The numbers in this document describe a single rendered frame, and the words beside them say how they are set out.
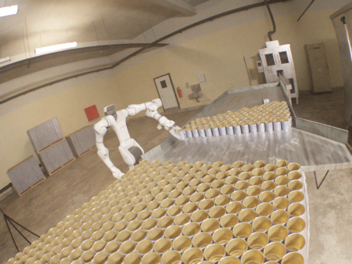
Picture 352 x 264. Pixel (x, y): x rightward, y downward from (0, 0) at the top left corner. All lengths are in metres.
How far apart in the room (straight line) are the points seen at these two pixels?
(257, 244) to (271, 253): 0.07
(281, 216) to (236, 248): 0.20
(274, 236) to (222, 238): 0.19
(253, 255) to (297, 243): 0.15
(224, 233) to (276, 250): 0.20
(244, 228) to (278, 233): 0.13
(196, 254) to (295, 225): 0.36
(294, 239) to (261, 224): 0.14
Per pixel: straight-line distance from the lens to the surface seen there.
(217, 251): 0.62
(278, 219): 0.69
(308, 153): 1.14
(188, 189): 0.84
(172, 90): 8.71
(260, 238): 0.61
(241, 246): 0.61
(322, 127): 1.32
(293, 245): 0.65
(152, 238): 0.72
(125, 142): 1.77
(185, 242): 0.66
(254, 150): 1.19
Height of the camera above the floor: 1.66
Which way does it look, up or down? 17 degrees down
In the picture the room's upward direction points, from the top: 18 degrees counter-clockwise
